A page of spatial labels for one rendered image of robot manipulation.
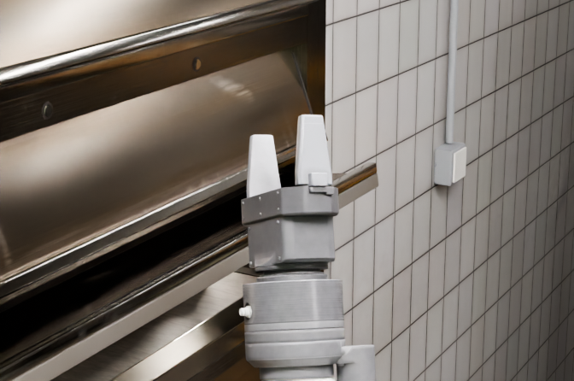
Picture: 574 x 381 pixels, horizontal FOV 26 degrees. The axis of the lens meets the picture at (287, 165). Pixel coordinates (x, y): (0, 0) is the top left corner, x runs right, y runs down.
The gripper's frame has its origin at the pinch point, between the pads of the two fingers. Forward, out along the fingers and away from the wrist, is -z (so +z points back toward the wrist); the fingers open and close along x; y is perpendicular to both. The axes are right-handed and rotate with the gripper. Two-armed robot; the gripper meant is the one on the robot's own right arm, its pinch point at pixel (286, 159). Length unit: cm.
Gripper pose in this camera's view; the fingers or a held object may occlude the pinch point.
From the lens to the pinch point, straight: 111.2
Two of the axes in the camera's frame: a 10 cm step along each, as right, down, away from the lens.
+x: 4.1, -1.4, -9.0
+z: 0.5, 9.9, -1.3
